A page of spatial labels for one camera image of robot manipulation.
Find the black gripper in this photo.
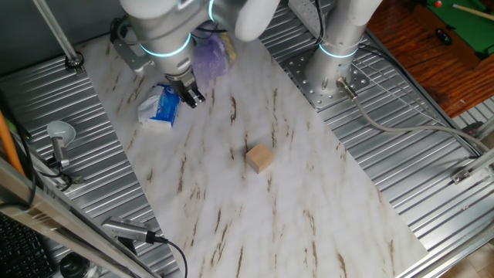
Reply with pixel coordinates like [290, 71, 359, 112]
[164, 65, 207, 110]

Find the purple translucent plastic bag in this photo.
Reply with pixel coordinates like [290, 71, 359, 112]
[191, 32, 237, 84]

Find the yellow sponge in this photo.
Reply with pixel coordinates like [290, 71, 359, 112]
[222, 32, 237, 66]

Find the blue white tissue pack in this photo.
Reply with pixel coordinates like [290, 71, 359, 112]
[137, 83, 182, 131]

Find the small wooden cube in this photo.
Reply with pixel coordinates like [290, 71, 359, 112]
[245, 142, 275, 175]

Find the aluminium pole with black foot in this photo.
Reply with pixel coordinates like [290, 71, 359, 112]
[32, 0, 85, 73]

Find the orange pole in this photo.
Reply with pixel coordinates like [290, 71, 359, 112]
[0, 111, 26, 177]

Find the black keyboard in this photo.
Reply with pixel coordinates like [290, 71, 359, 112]
[0, 214, 55, 278]

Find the black oval object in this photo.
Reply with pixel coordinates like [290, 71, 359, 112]
[435, 27, 453, 46]

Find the small black box device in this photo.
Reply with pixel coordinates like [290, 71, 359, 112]
[461, 121, 486, 136]

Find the green toy pool table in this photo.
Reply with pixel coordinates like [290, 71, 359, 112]
[411, 0, 494, 70]

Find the wooden cue stick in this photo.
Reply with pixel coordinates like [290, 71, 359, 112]
[452, 3, 494, 22]

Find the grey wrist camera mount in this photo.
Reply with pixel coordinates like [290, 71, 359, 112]
[110, 17, 155, 75]

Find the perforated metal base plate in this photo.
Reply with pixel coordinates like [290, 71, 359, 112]
[283, 48, 371, 111]

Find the grey round-headed camera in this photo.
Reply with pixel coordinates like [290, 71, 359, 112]
[46, 120, 77, 169]

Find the silver finned camera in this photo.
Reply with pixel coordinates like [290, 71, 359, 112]
[100, 216, 155, 244]

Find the black camera cable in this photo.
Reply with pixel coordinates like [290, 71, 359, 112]
[148, 231, 189, 278]

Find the aluminium frame beam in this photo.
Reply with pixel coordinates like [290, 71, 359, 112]
[0, 156, 159, 278]

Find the thick grey cable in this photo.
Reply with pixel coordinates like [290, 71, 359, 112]
[336, 76, 491, 154]

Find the black camera lens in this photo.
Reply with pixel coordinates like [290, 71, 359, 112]
[59, 251, 92, 278]

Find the aluminium profile with bracket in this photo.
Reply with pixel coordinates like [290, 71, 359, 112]
[450, 148, 494, 185]

